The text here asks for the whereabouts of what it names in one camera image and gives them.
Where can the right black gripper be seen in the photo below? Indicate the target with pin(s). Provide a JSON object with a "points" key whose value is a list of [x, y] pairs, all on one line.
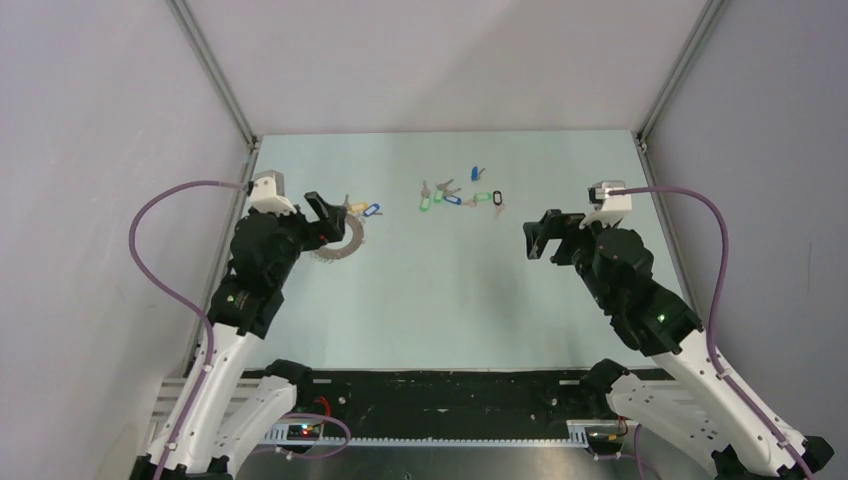
{"points": [[562, 226]]}

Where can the electronics board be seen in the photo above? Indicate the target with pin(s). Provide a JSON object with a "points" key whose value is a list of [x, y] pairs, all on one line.
{"points": [[604, 436], [302, 432]]}

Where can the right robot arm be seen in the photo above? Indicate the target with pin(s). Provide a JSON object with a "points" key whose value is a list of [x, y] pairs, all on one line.
{"points": [[729, 431]]}

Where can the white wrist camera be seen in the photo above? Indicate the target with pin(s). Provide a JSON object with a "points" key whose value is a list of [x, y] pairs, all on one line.
{"points": [[610, 207], [267, 194]]}

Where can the left electronics board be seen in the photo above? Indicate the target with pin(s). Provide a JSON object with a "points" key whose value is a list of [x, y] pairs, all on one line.
{"points": [[302, 432]]}

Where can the green tag key left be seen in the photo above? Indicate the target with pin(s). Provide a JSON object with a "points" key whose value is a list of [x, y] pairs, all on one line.
{"points": [[425, 200]]}

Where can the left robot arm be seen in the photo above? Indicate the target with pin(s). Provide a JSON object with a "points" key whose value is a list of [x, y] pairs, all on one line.
{"points": [[198, 440]]}

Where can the black tag key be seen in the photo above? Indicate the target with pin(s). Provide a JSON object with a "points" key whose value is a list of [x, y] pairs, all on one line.
{"points": [[498, 202]]}

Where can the right electronics board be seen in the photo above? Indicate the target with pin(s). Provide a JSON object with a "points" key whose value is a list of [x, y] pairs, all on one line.
{"points": [[604, 436]]}

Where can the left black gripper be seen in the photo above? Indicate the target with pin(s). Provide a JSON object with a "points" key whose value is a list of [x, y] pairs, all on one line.
{"points": [[329, 227]]}

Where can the yellow tag key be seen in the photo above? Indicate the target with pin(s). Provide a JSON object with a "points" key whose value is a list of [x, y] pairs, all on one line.
{"points": [[355, 207]]}

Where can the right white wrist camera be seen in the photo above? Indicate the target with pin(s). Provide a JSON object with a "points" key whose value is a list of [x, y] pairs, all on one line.
{"points": [[610, 207]]}

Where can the green tag key centre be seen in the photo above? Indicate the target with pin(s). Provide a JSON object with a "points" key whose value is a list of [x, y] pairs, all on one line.
{"points": [[442, 190]]}

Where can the metal keyring disc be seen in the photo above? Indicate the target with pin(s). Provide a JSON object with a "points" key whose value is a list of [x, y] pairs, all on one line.
{"points": [[355, 227]]}

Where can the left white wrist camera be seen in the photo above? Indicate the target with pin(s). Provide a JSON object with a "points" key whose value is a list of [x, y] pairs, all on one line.
{"points": [[267, 194]]}

